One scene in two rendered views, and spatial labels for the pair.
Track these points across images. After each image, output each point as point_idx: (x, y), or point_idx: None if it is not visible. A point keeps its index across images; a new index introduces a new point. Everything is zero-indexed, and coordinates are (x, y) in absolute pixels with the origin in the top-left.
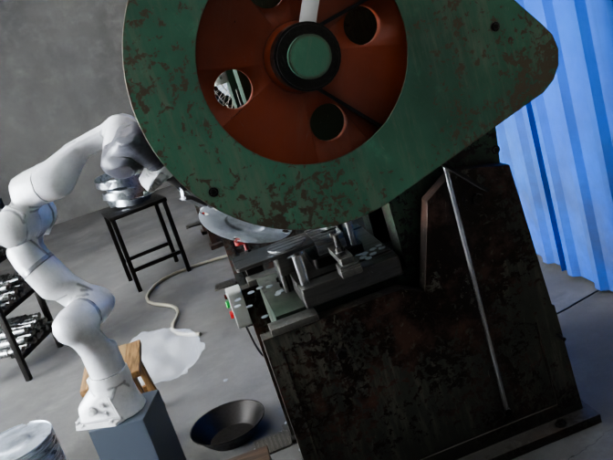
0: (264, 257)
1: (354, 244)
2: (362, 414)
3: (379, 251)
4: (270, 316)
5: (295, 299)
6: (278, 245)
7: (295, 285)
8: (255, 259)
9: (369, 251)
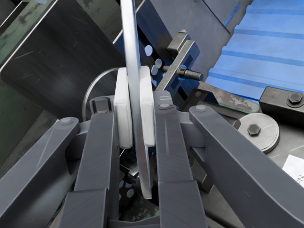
0: (63, 102)
1: (129, 180)
2: None
3: (122, 199)
4: (32, 9)
5: (19, 128)
6: (113, 92)
7: (40, 132)
8: (54, 87)
9: (124, 184)
